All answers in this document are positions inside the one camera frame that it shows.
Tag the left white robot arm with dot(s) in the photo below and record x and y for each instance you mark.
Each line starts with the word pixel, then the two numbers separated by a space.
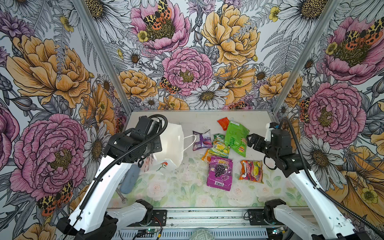
pixel 124 153

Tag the floral table mat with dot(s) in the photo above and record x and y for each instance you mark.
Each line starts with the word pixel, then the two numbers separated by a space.
pixel 186 187

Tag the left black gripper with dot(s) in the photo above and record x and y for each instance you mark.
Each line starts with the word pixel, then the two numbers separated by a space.
pixel 157 146

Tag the small red sachet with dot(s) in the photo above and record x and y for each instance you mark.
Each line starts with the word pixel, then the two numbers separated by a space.
pixel 224 123

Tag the white paper bag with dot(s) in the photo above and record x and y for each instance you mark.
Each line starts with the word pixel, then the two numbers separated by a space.
pixel 174 144

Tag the grey oval case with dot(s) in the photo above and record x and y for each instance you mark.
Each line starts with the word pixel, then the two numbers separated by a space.
pixel 130 179

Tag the green chips bag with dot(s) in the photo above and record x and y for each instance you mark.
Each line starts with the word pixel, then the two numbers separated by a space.
pixel 236 138

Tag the aluminium front rail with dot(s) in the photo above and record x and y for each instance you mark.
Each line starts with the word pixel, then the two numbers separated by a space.
pixel 216 218

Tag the green yellow candy packet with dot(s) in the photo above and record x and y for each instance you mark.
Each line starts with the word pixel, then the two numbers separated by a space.
pixel 219 147

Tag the purple grape candy pouch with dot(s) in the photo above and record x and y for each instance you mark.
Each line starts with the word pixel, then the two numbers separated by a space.
pixel 220 175

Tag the red orange snack packet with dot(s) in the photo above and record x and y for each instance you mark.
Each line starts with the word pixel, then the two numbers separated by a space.
pixel 252 171

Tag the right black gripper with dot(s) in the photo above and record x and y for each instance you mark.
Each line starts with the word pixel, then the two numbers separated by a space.
pixel 255 137

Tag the small purple snack bag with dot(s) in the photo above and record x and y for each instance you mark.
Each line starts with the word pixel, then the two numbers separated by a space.
pixel 202 141

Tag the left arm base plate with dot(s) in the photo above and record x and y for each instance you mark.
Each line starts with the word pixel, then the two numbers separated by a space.
pixel 154 218

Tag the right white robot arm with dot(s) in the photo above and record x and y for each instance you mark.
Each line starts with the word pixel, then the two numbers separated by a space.
pixel 331 223

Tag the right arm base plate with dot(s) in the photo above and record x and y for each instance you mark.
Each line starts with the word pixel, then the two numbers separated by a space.
pixel 256 217

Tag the metal wrench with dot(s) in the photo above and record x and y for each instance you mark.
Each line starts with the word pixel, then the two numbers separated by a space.
pixel 120 194

